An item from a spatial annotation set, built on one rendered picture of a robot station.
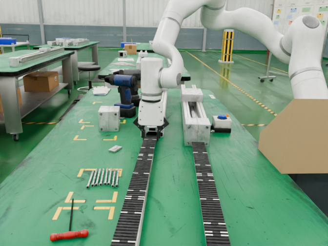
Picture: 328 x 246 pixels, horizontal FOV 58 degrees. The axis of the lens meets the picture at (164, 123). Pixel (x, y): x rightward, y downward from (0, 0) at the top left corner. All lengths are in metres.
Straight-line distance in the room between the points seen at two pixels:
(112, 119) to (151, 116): 0.24
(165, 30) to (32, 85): 3.93
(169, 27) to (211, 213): 0.77
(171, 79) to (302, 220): 0.62
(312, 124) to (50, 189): 0.84
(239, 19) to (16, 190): 1.05
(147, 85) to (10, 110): 2.51
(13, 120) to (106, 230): 2.85
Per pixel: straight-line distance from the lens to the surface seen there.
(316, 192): 1.22
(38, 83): 4.96
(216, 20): 1.39
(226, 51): 11.38
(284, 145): 1.05
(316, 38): 1.30
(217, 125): 1.37
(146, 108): 1.16
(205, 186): 0.86
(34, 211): 0.86
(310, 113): 1.04
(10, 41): 5.92
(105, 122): 1.35
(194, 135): 1.19
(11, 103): 3.46
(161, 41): 1.20
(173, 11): 1.30
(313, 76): 1.23
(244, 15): 1.34
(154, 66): 1.11
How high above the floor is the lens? 1.24
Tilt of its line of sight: 18 degrees down
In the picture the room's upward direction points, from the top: 1 degrees clockwise
